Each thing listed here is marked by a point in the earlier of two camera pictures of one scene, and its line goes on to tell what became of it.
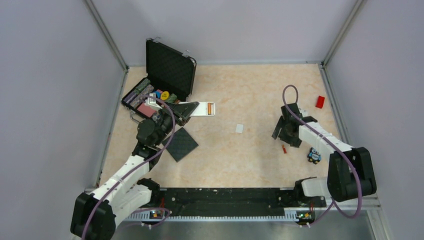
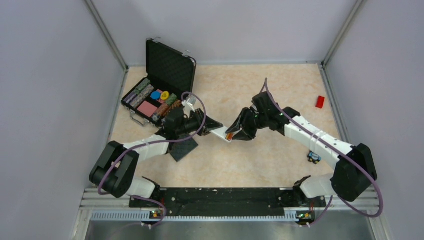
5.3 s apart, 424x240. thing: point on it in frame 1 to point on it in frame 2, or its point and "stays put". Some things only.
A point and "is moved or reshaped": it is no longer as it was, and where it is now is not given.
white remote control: x=201 y=109 is moved or reshaped
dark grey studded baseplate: x=181 y=144 stays put
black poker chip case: x=170 y=74 stays put
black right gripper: x=294 y=142 to x=244 y=115
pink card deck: x=146 y=110 stays put
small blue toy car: x=313 y=156 stays put
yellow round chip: x=165 y=95 stays put
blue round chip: x=158 y=94 stays put
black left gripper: x=182 y=112 to x=209 y=124
